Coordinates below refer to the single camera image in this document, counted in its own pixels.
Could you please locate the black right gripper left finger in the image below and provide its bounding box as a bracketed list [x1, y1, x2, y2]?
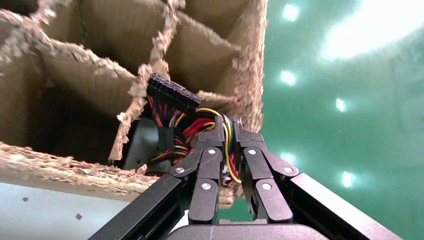
[169, 115, 225, 225]

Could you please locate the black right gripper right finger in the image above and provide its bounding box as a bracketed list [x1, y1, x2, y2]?
[232, 116, 300, 225]

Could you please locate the grey computer power supply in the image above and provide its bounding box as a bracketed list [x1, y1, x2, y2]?
[122, 72, 244, 186]

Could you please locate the brown cardboard divider box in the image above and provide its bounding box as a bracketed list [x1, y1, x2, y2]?
[0, 0, 269, 210]

